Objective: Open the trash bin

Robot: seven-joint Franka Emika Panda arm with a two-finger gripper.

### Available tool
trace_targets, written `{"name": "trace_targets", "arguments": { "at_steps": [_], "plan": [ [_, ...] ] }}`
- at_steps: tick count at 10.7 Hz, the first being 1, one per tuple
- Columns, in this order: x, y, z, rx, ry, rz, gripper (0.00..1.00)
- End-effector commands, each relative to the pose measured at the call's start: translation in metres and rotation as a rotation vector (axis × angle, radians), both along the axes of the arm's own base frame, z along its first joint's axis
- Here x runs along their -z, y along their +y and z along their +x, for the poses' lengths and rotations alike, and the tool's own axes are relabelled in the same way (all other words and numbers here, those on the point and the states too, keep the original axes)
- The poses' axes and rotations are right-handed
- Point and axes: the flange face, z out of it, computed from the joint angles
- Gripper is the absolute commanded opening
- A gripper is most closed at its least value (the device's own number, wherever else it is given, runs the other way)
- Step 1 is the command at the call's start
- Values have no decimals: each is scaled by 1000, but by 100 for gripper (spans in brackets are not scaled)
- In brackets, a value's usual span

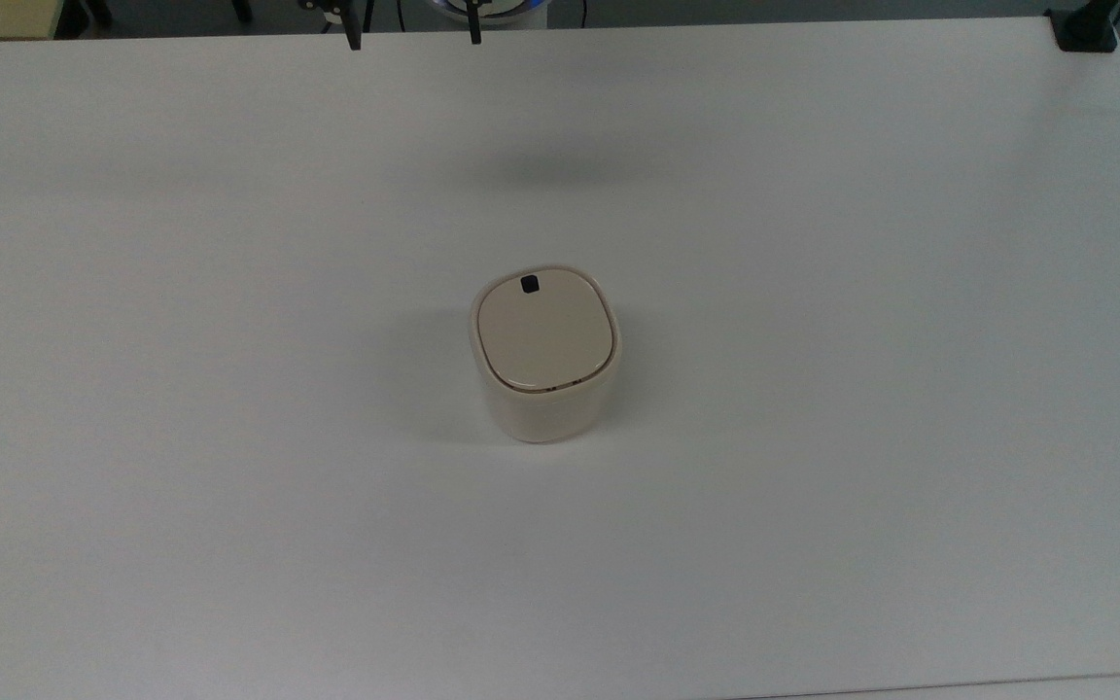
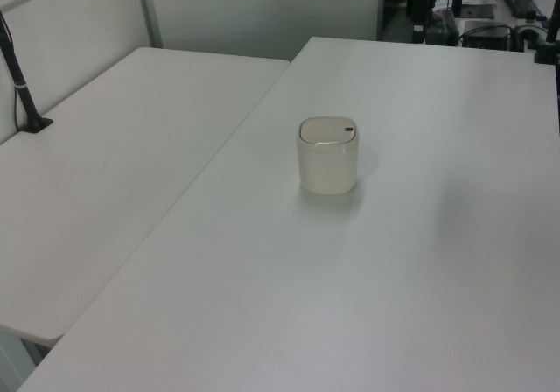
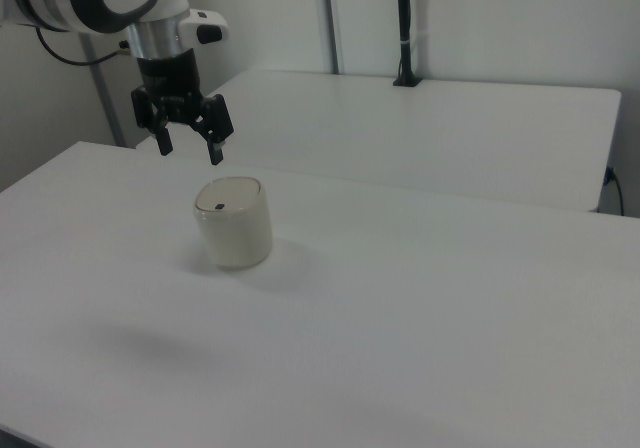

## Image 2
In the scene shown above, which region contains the white partition panel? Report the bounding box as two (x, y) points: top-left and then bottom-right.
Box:
(0, 0), (155, 146)

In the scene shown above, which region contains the grey metal partition post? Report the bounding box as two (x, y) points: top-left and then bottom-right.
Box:
(135, 0), (165, 50)

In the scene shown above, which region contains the black cable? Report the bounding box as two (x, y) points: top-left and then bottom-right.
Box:
(0, 13), (24, 131)

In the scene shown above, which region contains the black electronics box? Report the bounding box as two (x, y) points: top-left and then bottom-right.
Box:
(461, 19), (514, 50)

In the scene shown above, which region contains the beige trash bin lid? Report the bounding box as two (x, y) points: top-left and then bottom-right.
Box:
(298, 115), (358, 144)

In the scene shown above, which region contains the black camera stand with clamp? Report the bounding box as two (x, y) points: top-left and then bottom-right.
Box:
(0, 10), (54, 133)

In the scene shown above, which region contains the black and green device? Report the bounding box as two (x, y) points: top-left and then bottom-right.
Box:
(425, 10), (459, 46)

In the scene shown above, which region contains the black stand with table clamp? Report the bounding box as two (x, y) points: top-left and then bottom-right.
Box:
(532, 0), (560, 66)

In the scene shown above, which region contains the beige small trash bin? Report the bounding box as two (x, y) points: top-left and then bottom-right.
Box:
(296, 115), (361, 196)

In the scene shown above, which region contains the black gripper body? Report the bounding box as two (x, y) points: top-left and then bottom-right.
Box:
(409, 0), (430, 22)

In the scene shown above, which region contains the black flat pad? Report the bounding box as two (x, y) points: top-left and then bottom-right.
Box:
(458, 4), (496, 19)

